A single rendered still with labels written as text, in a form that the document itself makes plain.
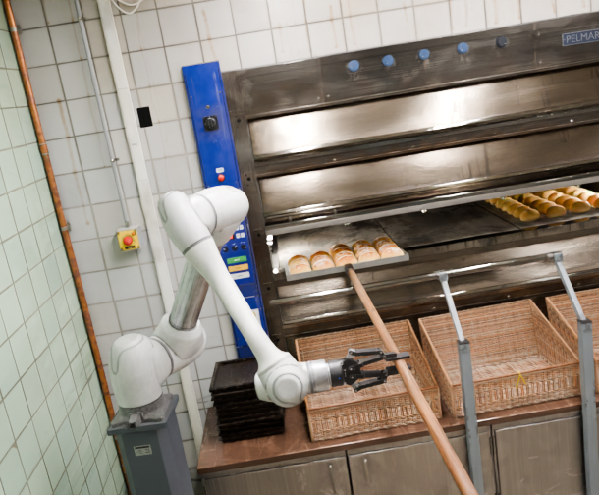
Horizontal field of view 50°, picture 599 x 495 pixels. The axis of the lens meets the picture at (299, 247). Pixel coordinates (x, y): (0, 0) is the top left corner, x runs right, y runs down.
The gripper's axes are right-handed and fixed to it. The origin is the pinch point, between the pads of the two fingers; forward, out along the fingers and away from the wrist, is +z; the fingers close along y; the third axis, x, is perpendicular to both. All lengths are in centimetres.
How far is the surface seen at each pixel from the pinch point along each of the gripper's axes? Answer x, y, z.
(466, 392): -56, 45, 35
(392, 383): -104, 60, 14
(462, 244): -116, 2, 57
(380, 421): -68, 58, 2
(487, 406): -66, 58, 46
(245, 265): -115, -5, -45
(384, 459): -63, 72, 0
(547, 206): -139, -3, 109
